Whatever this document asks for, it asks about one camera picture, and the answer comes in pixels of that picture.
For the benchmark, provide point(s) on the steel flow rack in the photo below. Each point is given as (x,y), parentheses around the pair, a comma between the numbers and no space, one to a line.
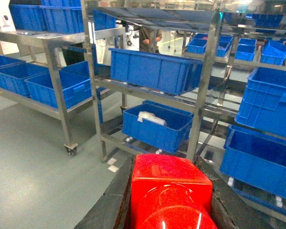
(225,21)

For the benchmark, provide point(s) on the white plastic bag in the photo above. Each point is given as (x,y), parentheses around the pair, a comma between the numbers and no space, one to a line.
(144,115)

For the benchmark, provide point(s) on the person in olive jacket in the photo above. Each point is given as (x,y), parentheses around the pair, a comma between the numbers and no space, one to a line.
(147,37)

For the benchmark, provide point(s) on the blue crate right lower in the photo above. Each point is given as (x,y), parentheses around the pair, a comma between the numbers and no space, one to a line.
(257,161)

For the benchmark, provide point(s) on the blue crate right upper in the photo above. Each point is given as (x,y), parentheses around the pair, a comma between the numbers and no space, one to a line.
(263,106)

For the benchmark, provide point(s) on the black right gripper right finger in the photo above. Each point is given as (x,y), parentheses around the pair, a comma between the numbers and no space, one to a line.
(228,210)

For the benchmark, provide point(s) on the blue crate with white bag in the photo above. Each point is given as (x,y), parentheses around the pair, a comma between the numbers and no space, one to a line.
(165,137)

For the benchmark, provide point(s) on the red toy block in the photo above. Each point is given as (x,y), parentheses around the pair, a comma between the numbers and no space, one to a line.
(169,192)

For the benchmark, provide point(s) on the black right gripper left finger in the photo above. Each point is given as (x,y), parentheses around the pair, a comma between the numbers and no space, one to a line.
(113,208)

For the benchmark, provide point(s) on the steel shelf cart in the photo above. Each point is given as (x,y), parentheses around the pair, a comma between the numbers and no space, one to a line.
(50,42)

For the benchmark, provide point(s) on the blue crate middle shelf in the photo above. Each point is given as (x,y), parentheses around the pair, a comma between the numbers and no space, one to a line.
(169,74)

